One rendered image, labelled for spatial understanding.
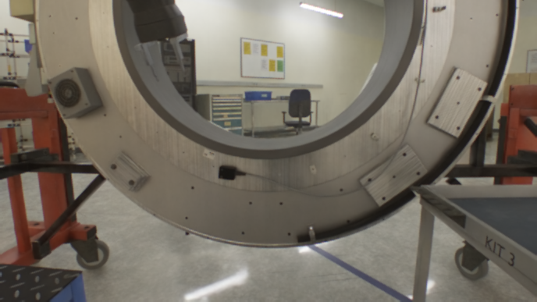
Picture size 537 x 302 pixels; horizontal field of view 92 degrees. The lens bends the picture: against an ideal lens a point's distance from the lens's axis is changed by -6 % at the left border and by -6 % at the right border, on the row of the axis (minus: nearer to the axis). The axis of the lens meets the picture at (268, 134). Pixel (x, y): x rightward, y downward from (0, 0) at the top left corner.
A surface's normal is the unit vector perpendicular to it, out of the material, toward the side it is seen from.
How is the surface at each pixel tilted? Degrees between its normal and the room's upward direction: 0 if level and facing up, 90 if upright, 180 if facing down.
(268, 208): 90
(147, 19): 111
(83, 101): 90
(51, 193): 90
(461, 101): 90
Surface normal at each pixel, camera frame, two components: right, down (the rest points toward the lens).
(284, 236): -0.07, 0.12
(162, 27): -0.11, 0.51
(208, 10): 0.59, 0.10
